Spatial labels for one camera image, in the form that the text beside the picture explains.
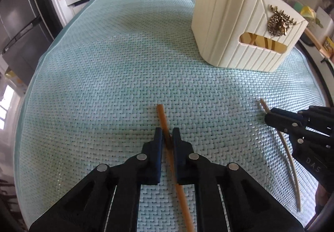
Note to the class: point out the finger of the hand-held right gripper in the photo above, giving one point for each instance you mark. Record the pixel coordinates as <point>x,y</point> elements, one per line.
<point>317,118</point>
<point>280,118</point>

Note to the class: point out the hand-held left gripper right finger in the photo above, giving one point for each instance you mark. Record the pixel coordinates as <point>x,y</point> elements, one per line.
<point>181,161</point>

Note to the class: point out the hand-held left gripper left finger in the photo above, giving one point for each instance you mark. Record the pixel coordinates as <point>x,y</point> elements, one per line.
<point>154,161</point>

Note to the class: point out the pale curved wooden chopstick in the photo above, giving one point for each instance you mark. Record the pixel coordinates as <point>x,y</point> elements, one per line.
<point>289,159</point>

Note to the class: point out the dark brown wooden chopstick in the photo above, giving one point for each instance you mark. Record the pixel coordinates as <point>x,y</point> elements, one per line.
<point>167,132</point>

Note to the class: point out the cream ribbed utensil holder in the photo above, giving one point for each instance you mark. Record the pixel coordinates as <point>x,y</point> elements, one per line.
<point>234,25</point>

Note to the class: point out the yellow snack packet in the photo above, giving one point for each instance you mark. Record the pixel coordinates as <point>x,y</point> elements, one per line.
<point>329,45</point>

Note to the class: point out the wooden cutting board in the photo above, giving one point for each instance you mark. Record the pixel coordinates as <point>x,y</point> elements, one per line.
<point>317,41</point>

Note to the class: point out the teal woven table mat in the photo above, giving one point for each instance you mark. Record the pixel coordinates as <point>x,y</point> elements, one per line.
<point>104,78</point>

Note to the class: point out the white kitchen tool container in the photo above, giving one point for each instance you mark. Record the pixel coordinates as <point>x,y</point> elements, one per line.
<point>325,20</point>

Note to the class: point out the yellow green plastic bag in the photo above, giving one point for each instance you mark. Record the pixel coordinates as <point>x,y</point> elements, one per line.
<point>309,14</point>

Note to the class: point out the yellow white carton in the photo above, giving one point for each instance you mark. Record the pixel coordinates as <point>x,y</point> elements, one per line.
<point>10,75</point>

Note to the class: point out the dark grey refrigerator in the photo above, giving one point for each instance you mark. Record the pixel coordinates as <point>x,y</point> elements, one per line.
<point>18,18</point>

